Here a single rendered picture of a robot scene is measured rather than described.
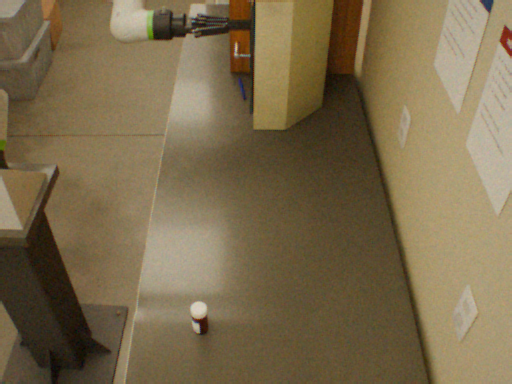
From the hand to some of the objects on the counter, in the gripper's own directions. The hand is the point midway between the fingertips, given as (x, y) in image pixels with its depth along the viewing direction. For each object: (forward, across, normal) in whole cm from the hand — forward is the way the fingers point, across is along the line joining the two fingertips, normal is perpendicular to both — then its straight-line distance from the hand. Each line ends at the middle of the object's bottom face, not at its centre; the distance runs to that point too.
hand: (239, 25), depth 163 cm
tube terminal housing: (+17, +11, +37) cm, 42 cm away
